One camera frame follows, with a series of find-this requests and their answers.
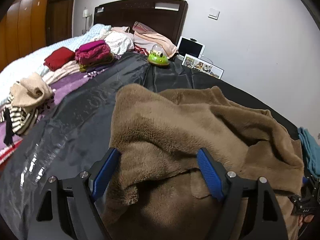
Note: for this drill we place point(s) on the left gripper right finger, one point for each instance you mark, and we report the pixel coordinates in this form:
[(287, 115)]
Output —
[(252, 200)]

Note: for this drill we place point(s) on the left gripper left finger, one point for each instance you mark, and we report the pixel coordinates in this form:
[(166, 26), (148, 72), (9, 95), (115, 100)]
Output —
[(66, 209)]

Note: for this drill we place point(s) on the brown fleece garment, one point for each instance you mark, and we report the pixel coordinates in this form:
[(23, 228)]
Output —
[(158, 191)]

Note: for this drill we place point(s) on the blue folded towel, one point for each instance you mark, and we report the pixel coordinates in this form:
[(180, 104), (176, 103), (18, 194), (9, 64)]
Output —
[(311, 148)]

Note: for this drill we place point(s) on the black plastic sheet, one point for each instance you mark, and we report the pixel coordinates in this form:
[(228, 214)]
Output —
[(76, 132)]

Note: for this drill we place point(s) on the purple floral bedsheet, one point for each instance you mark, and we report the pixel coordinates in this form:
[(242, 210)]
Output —
[(60, 89)]

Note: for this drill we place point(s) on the black sock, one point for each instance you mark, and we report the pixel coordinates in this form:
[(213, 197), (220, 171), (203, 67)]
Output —
[(8, 129)]

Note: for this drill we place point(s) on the striped garment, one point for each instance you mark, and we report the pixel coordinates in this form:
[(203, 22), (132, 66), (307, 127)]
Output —
[(21, 120)]

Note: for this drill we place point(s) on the beige folded garment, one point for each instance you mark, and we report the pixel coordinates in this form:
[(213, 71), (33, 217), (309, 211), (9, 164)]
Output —
[(30, 92)]

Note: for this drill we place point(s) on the white quilt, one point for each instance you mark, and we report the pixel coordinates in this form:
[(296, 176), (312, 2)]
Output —
[(34, 62)]

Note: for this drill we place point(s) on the red folded garment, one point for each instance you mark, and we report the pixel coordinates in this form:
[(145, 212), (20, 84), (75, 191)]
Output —
[(59, 58)]

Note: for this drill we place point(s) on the magenta folded garment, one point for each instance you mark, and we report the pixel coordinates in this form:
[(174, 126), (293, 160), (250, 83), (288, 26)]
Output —
[(93, 54)]

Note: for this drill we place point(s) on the white tablet device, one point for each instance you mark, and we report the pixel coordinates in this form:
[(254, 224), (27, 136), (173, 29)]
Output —
[(190, 46)]

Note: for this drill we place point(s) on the pink and white bedding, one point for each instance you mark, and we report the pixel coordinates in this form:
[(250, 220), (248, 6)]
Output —
[(139, 38)]

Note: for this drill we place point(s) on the green toy with dome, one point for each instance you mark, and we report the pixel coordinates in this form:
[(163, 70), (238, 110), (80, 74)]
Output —
[(157, 57)]

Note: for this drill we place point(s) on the orange wooden wardrobe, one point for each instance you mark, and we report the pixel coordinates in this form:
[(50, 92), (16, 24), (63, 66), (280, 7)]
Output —
[(23, 29)]

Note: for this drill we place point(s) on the brown wooden door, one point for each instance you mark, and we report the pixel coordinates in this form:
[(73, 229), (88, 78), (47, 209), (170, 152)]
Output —
[(58, 20)]

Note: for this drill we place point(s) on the dark wooden headboard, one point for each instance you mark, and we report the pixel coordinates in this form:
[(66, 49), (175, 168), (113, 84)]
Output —
[(166, 17)]

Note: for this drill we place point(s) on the photo collage frame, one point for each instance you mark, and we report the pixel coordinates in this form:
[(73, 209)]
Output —
[(203, 66)]

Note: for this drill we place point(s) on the white wall switch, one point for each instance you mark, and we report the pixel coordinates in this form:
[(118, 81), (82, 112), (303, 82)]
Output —
[(213, 14)]

